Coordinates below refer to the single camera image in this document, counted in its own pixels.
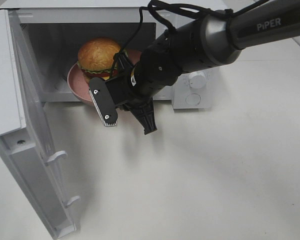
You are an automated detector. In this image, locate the round white door button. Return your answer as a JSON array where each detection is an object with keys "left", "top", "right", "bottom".
[{"left": 185, "top": 93, "right": 201, "bottom": 106}]

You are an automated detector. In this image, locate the white microwave oven body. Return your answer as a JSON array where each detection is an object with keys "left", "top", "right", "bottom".
[{"left": 0, "top": 0, "right": 232, "bottom": 111}]

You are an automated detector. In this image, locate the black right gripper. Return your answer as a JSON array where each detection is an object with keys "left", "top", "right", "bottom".
[{"left": 88, "top": 53, "right": 155, "bottom": 127}]

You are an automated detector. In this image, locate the burger with lettuce and cheese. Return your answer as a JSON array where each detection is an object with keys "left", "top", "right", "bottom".
[{"left": 77, "top": 37, "right": 121, "bottom": 83}]

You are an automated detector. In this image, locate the pink round plate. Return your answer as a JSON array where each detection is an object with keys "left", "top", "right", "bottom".
[{"left": 66, "top": 48, "right": 143, "bottom": 107}]

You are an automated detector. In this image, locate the white microwave door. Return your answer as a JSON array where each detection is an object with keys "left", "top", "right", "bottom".
[{"left": 0, "top": 9, "right": 79, "bottom": 240}]

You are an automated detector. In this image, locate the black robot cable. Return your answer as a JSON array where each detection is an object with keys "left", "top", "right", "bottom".
[{"left": 108, "top": 0, "right": 235, "bottom": 81}]

